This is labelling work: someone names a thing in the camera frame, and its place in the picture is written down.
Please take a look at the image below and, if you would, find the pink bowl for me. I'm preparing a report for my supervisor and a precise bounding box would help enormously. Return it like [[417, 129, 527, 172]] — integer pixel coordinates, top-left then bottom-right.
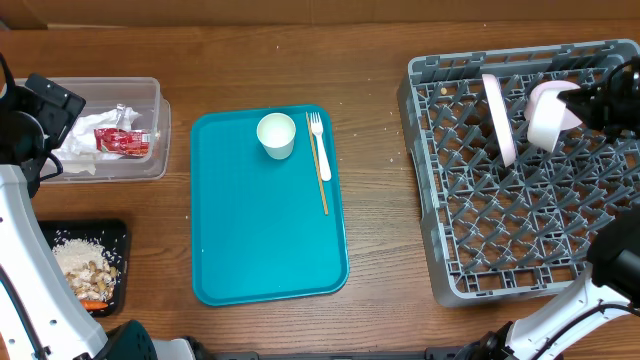
[[524, 80, 582, 130]]

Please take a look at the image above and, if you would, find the white bowl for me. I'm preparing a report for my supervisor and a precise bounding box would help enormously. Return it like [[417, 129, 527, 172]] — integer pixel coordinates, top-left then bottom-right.
[[527, 89, 566, 152]]

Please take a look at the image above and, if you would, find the white napkin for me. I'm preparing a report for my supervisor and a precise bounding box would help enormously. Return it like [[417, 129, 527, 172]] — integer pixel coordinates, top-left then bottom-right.
[[53, 104, 141, 174]]

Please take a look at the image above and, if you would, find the large pink plate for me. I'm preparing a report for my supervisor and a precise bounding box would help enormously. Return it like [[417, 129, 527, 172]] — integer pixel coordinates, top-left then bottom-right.
[[482, 74, 517, 167]]

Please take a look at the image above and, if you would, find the red snack wrapper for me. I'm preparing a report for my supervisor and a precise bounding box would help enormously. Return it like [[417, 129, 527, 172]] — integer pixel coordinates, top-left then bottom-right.
[[94, 128, 151, 157]]

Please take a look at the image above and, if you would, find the nuts and rice pile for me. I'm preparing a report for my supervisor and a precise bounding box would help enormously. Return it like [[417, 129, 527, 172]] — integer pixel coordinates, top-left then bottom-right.
[[52, 238, 120, 303]]

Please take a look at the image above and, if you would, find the orange carrot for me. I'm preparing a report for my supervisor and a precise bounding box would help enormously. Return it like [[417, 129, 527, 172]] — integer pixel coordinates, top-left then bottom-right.
[[81, 300, 108, 311]]

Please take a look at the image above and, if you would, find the pale green cup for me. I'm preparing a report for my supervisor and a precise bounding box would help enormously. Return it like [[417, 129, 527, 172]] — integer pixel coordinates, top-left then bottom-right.
[[256, 113, 296, 160]]

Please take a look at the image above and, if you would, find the white plastic fork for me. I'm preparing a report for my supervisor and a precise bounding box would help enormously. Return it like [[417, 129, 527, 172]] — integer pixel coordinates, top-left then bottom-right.
[[310, 112, 332, 182]]

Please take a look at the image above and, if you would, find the wooden chopstick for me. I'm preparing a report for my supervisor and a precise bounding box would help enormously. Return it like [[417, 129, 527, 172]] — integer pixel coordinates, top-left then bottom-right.
[[305, 112, 329, 216]]

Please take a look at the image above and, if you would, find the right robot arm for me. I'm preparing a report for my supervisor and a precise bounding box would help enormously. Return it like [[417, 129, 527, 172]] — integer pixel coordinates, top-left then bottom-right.
[[455, 57, 639, 359]]

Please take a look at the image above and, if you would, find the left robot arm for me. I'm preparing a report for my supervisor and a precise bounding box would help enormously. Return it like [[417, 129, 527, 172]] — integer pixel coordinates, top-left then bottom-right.
[[1, 74, 210, 360]]

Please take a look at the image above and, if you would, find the grey dishwasher rack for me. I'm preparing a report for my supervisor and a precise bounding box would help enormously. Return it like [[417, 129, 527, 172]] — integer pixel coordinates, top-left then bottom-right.
[[397, 39, 639, 307]]

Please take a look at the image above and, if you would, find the clear plastic bin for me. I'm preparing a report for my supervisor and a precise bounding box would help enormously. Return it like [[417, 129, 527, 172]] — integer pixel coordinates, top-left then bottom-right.
[[46, 77, 171, 184]]

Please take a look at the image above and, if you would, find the black tray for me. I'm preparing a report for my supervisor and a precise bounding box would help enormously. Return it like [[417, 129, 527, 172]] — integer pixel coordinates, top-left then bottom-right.
[[39, 219, 130, 318]]

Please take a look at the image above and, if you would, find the teal plastic tray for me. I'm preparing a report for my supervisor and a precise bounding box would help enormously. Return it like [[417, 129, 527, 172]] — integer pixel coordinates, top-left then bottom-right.
[[190, 104, 350, 306]]

